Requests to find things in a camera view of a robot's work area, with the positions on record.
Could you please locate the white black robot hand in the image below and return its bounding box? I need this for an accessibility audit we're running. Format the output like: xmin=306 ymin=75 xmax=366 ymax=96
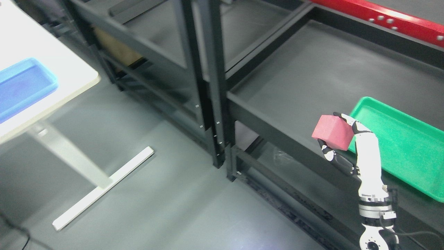
xmin=317 ymin=112 xmax=387 ymax=198

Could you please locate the pink foam block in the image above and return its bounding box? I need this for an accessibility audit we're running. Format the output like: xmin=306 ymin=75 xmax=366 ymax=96
xmin=312 ymin=115 xmax=354 ymax=151

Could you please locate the green plastic tray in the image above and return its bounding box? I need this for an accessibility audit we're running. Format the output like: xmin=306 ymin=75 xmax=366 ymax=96
xmin=350 ymin=97 xmax=444 ymax=202

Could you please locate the black metal right shelf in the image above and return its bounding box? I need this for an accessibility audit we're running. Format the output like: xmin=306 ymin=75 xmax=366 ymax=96
xmin=198 ymin=0 xmax=443 ymax=250

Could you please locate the black metal shelf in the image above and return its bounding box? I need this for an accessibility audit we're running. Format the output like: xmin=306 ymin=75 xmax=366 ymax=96
xmin=21 ymin=0 xmax=229 ymax=168
xmin=198 ymin=0 xmax=443 ymax=250

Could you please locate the black metal left shelf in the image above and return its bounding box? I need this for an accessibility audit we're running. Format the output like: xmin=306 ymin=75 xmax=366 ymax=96
xmin=21 ymin=0 xmax=229 ymax=168

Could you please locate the blue plastic tray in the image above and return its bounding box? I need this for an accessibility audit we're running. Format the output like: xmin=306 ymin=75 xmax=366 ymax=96
xmin=0 ymin=57 xmax=59 ymax=123

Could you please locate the red metal beam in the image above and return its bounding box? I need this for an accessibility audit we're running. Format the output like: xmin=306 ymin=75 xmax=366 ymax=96
xmin=312 ymin=0 xmax=444 ymax=48

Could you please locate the cardboard box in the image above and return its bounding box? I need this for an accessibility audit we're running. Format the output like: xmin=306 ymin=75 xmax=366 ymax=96
xmin=92 ymin=25 xmax=145 ymax=67

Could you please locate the white desk with legs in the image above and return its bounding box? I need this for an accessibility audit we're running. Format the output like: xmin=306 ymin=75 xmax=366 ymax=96
xmin=1 ymin=0 xmax=154 ymax=231

